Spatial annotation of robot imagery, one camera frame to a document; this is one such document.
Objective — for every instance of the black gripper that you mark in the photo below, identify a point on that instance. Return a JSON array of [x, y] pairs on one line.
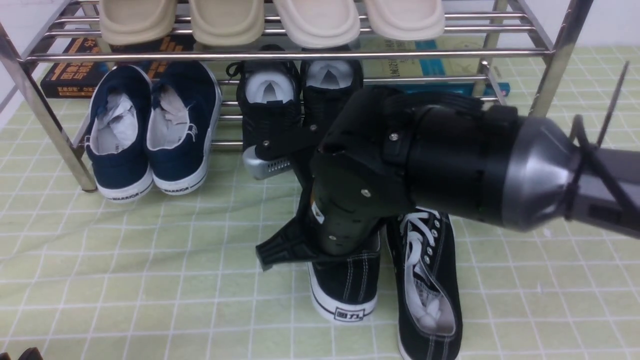
[[348, 190]]

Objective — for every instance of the black white canvas sneaker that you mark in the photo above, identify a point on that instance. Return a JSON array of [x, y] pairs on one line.
[[430, 320], [346, 292]]

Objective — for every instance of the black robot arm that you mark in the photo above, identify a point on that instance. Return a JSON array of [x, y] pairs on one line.
[[497, 167]]

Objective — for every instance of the silver metal shoe rack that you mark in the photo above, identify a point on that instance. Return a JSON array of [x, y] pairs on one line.
[[511, 30]]

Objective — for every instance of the green checkered floor mat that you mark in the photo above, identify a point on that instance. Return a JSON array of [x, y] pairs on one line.
[[176, 277]]

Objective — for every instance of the left all-black sneaker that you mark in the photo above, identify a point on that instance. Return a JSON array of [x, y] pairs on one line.
[[269, 98]]

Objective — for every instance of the all-black sneaker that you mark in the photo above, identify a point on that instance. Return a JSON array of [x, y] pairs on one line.
[[326, 86], [269, 98]]

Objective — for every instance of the right all-black sneaker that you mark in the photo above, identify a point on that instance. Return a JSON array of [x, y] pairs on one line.
[[326, 86]]

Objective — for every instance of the right navy canvas sneaker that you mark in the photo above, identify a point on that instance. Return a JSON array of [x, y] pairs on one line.
[[186, 102]]

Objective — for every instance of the navy canvas sneaker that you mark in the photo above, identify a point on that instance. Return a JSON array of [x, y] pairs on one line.
[[115, 138], [186, 102]]

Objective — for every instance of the left navy canvas sneaker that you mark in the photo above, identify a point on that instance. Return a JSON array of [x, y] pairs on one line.
[[115, 138]]

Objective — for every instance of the left cream slipper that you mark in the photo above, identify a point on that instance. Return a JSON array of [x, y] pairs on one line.
[[319, 24]]

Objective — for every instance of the cream slipper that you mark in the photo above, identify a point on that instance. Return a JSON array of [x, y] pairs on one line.
[[406, 20], [319, 24]]

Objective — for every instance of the right tan slipper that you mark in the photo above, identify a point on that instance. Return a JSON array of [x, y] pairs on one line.
[[227, 22]]

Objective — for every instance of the tan slipper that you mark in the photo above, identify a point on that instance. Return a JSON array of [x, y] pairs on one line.
[[227, 22], [126, 22]]

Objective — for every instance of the teal beige book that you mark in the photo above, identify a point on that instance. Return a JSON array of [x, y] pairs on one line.
[[424, 67]]

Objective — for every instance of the right cream slipper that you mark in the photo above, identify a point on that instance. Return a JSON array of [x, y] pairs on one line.
[[406, 20]]

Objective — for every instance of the left tan slipper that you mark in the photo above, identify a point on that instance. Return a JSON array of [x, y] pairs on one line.
[[126, 22]]

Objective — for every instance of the black orange book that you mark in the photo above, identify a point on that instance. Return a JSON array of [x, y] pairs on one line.
[[79, 79]]

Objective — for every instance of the black object bottom left corner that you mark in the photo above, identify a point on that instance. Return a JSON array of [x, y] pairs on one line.
[[31, 353]]

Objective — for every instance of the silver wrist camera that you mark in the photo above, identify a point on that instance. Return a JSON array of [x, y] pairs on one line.
[[260, 169]]

